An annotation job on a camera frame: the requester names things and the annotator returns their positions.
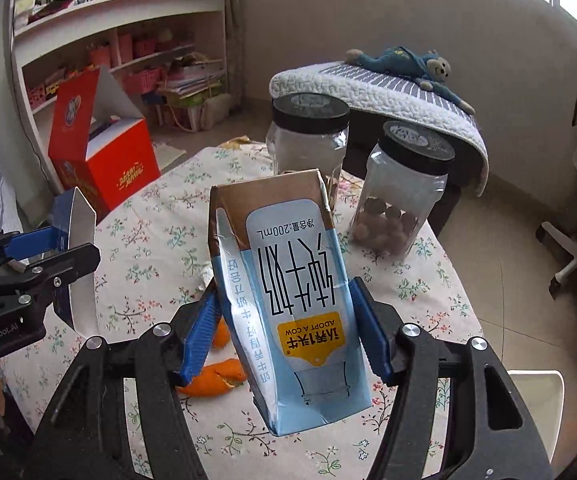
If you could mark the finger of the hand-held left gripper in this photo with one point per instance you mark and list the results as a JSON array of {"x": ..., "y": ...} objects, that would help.
[
  {"x": 68, "y": 265},
  {"x": 33, "y": 244}
]

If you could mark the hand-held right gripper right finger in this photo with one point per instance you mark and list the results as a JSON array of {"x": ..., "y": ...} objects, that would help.
[{"x": 368, "y": 330}]

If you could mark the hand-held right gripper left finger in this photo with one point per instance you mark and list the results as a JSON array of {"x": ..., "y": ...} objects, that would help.
[{"x": 201, "y": 340}]

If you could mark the blue carton box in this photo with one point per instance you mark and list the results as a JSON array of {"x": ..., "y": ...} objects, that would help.
[{"x": 81, "y": 230}]

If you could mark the light blue milk carton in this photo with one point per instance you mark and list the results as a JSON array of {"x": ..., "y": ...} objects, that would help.
[{"x": 288, "y": 260}]

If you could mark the white plastic bin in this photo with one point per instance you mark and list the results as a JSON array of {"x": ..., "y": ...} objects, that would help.
[{"x": 538, "y": 400}]

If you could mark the orange peel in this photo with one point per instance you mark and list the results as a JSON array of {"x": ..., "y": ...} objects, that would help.
[
  {"x": 213, "y": 380},
  {"x": 221, "y": 335}
]

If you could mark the red gift box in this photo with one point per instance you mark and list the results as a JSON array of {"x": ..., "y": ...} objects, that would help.
[{"x": 113, "y": 160}]

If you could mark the clear jar with brown balls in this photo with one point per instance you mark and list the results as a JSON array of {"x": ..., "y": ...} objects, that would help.
[{"x": 398, "y": 185}]

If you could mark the clear jar with yellow bits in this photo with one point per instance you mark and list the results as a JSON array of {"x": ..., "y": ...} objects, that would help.
[{"x": 308, "y": 145}]

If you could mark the yellow peel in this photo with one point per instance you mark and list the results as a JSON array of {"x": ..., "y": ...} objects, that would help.
[{"x": 238, "y": 142}]

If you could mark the white cloth bag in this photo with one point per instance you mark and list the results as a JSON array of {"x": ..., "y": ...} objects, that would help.
[{"x": 213, "y": 110}]

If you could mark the white office chair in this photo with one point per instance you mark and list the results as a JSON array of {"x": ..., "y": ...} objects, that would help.
[{"x": 573, "y": 260}]

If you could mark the stack of folders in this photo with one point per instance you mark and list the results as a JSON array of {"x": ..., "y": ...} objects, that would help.
[{"x": 188, "y": 82}]

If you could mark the grey cushioned ottoman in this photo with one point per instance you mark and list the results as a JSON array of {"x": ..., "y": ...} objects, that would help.
[{"x": 368, "y": 87}]

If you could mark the white bookshelf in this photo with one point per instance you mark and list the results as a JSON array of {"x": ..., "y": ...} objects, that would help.
[{"x": 118, "y": 5}]

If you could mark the blue plush monkey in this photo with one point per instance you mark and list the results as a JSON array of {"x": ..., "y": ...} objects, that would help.
[{"x": 403, "y": 62}]

